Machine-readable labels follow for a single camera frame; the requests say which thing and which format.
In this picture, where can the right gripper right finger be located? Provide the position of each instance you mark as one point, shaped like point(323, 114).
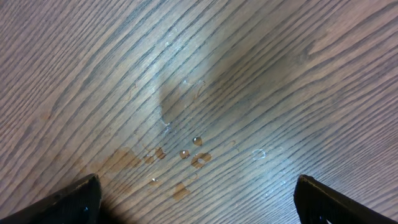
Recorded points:
point(317, 203)

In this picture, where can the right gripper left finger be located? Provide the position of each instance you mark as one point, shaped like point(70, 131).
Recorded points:
point(77, 203)

